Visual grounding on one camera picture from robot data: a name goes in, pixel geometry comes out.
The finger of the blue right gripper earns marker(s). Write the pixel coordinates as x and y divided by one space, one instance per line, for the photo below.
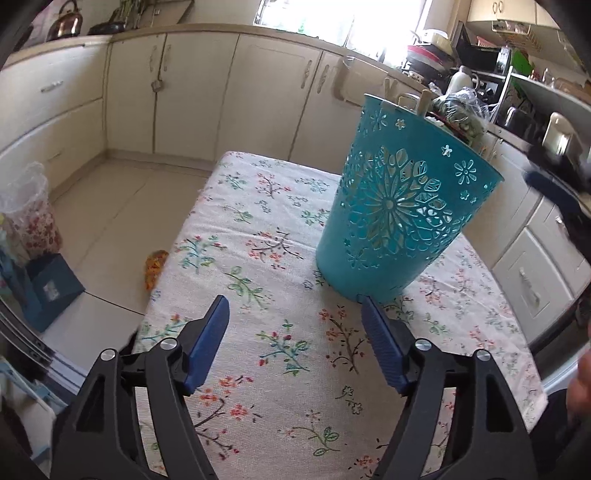
554 191

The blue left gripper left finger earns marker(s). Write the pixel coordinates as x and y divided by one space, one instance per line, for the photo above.
211 330

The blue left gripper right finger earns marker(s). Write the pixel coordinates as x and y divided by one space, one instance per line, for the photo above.
391 342

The cream kitchen cabinets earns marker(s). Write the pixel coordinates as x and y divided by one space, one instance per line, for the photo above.
181 96

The person's right hand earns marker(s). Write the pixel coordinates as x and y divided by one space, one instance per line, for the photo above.
579 390

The yellow patterned slipper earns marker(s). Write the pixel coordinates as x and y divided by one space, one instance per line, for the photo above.
153 267

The floral white tablecloth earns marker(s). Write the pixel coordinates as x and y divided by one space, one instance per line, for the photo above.
295 390

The teal perforated plastic basket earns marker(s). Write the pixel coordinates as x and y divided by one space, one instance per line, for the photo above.
407 190

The blue cardboard box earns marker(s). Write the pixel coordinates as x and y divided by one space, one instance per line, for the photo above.
55 287

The black dish rack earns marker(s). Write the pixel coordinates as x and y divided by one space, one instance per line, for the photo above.
430 58

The floral plastic bag bin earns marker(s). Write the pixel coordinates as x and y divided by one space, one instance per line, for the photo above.
26 204

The white hanging plastic bin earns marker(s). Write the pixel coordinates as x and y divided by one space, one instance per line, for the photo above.
349 85

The metal kettle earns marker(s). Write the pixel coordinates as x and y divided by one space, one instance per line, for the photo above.
68 23

